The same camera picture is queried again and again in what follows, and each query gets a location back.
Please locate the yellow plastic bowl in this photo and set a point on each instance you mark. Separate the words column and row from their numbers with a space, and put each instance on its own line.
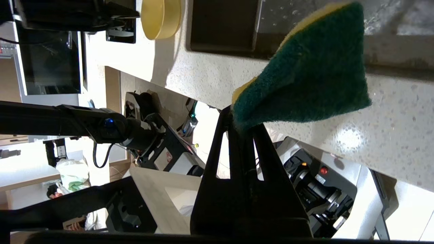
column 159, row 20

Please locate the grey monitor panel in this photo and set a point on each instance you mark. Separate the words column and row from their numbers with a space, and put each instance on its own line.
column 51, row 67

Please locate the white plastic bag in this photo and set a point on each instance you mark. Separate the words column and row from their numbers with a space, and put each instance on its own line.
column 73, row 174

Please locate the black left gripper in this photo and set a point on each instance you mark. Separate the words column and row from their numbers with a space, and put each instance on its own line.
column 108, row 12

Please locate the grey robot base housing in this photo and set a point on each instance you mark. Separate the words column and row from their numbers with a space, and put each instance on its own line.
column 339, row 189

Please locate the stainless steel sink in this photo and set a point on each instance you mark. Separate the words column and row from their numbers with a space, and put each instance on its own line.
column 223, row 23

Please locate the tan flat board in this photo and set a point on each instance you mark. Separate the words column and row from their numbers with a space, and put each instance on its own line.
column 156, row 196

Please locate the black robot torso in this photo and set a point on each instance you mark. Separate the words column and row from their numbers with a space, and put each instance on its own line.
column 169, row 149

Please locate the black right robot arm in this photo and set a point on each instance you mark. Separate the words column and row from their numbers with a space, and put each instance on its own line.
column 67, row 203

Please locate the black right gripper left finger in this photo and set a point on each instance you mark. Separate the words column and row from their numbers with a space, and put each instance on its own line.
column 217, row 210

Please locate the yellow and green sponge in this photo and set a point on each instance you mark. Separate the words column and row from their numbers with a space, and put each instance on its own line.
column 312, row 74

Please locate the black induction cooktop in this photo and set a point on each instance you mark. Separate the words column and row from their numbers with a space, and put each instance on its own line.
column 120, row 35

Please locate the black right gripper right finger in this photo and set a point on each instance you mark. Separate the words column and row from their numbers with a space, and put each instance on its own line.
column 278, row 210

